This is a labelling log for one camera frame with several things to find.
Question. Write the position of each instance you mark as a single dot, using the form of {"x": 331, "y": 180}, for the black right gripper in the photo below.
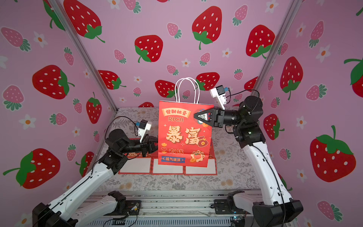
{"x": 218, "y": 117}

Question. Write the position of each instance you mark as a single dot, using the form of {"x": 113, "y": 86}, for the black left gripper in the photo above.
{"x": 147, "y": 145}

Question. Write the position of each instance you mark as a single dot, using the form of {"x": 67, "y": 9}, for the red paper gift bag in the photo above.
{"x": 136, "y": 166}

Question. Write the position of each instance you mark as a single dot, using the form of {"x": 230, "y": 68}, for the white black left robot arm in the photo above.
{"x": 65, "y": 211}

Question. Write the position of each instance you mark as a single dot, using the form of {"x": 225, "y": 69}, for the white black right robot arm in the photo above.
{"x": 275, "y": 207}

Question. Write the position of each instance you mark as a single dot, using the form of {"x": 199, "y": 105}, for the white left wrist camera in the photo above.
{"x": 144, "y": 127}

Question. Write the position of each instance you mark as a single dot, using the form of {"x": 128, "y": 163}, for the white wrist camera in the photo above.
{"x": 220, "y": 94}
{"x": 144, "y": 127}

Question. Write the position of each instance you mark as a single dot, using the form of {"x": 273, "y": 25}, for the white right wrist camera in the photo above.
{"x": 220, "y": 94}

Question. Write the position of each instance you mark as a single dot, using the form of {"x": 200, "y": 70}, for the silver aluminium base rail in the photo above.
{"x": 196, "y": 208}

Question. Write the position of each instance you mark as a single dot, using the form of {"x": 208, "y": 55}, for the silver aluminium corner post right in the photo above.
{"x": 289, "y": 17}

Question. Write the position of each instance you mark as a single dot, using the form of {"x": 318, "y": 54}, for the silver aluminium corner post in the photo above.
{"x": 60, "y": 12}
{"x": 289, "y": 17}

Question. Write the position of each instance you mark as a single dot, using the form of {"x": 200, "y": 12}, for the silver aluminium corner post left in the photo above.
{"x": 60, "y": 12}

